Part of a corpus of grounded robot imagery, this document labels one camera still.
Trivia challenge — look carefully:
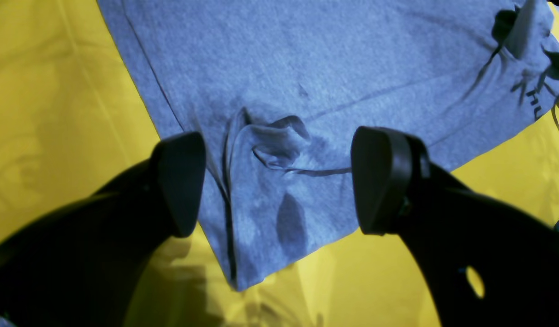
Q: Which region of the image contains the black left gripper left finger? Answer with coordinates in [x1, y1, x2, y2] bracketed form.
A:
[0, 132, 205, 327]

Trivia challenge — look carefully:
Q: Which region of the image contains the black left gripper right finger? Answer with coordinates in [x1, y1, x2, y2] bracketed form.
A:
[351, 126, 559, 327]

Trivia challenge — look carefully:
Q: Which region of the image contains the grey t-shirt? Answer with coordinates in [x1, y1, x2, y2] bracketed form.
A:
[97, 0, 559, 291]

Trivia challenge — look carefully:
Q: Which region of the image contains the yellow table cloth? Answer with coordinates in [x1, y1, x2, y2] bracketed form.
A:
[0, 0, 559, 327]

